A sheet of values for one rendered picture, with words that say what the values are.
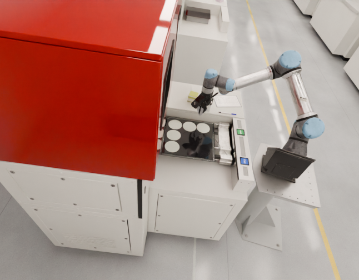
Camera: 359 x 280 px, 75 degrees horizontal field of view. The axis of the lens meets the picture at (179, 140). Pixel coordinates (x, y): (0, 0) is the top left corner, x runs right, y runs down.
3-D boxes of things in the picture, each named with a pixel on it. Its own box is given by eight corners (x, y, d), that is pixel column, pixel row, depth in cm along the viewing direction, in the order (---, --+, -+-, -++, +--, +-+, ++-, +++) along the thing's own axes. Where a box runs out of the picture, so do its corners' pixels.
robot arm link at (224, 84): (234, 83, 153) (218, 78, 155) (236, 78, 142) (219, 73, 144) (230, 94, 154) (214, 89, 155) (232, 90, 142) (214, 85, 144)
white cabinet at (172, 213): (146, 235, 205) (148, 188, 145) (161, 150, 270) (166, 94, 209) (218, 244, 207) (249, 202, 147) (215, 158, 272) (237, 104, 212)
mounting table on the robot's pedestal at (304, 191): (303, 165, 189) (312, 155, 179) (310, 216, 159) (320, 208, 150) (248, 151, 192) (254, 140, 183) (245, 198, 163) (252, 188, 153)
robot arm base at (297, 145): (298, 156, 160) (303, 143, 160) (310, 158, 145) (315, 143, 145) (278, 149, 160) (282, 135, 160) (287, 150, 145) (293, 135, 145)
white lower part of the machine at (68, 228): (56, 249, 190) (16, 203, 129) (90, 166, 245) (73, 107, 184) (143, 260, 192) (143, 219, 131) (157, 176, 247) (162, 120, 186)
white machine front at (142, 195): (138, 218, 131) (137, 180, 101) (159, 119, 186) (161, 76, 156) (144, 219, 131) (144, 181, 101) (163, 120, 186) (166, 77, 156)
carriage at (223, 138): (218, 164, 159) (219, 161, 157) (217, 126, 184) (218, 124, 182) (230, 165, 160) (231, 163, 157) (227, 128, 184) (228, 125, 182)
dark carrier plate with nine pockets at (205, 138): (161, 153, 154) (161, 152, 154) (167, 118, 177) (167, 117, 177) (212, 160, 156) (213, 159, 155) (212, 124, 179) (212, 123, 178)
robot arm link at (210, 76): (217, 76, 141) (204, 71, 142) (213, 90, 149) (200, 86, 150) (220, 70, 146) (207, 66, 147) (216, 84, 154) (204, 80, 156)
